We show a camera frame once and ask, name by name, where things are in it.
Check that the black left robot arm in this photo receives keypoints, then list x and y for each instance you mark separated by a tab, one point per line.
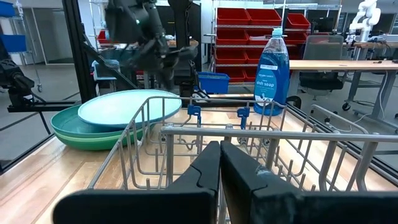
183	31

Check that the red plastic storage bin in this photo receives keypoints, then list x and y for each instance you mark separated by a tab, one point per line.
254	56
298	21
233	16
232	74
264	17
102	37
230	56
231	36
295	38

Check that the wooden desk with equipment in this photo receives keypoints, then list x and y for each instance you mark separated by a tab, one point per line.
373	45

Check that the black camera on mount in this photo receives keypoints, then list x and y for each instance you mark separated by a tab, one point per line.
15	81

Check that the grey office chair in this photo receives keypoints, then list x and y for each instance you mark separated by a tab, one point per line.
321	49

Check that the blue dish soap bottle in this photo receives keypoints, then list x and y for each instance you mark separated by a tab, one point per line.
272	77

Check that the light blue plastic bin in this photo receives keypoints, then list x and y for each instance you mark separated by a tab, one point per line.
105	73

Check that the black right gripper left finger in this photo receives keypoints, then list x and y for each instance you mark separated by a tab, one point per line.
140	208

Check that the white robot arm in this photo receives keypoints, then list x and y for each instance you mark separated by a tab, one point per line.
367	15

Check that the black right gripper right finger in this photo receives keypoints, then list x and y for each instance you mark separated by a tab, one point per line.
280	205

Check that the pale blue plate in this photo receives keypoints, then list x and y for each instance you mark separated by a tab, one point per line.
124	107

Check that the teal plate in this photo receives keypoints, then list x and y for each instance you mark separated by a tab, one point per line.
66	124

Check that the wooden desk with grey legs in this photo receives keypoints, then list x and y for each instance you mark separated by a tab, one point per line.
342	64

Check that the blue rack clip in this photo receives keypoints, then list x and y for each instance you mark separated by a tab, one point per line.
243	113
194	110

